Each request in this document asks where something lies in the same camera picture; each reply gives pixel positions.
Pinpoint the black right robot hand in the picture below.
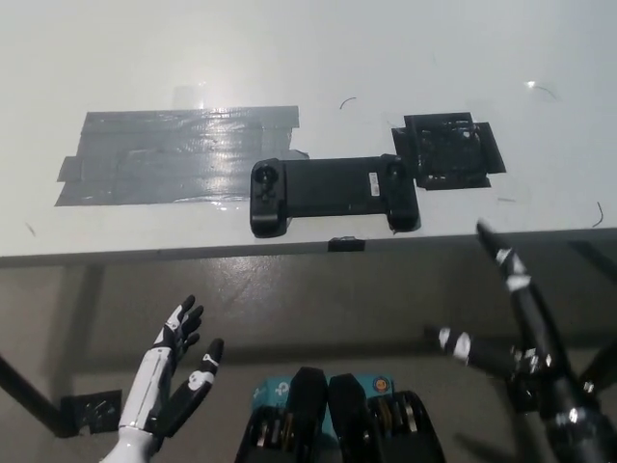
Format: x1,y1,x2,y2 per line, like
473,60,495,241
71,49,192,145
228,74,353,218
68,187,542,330
423,219,600,422

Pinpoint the grey duct tape patch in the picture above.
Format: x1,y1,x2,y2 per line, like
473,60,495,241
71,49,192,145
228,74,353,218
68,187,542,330
54,106,309,208

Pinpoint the small black tape strip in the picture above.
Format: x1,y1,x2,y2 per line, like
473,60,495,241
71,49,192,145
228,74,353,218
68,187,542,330
327,235,366,254

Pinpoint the black table leg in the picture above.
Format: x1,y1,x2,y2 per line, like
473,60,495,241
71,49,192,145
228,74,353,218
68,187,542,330
576,336,617,388
0,354,67,439

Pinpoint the black game controller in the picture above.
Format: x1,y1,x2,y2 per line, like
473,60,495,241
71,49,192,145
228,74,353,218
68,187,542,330
248,152,420,238

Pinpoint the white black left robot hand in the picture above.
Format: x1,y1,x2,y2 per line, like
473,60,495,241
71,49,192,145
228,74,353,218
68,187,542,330
118,294,226,438

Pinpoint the black teal robot torso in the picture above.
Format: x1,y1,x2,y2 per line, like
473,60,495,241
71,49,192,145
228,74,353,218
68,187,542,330
234,366,445,463

